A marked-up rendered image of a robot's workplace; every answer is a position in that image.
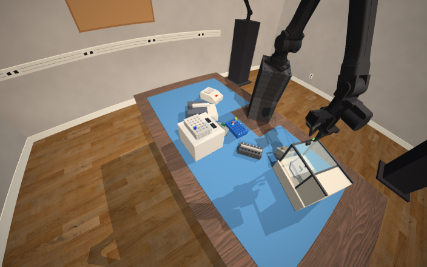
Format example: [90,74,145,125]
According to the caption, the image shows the blue flat mat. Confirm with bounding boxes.
[147,78,346,267]

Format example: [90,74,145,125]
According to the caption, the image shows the blue tube rack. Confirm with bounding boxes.
[225,120,248,139]

